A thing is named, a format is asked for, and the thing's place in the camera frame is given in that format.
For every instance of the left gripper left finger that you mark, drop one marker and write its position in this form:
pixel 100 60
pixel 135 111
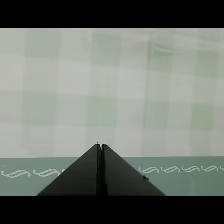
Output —
pixel 83 176

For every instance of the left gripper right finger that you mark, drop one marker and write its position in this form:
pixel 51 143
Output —
pixel 120 178

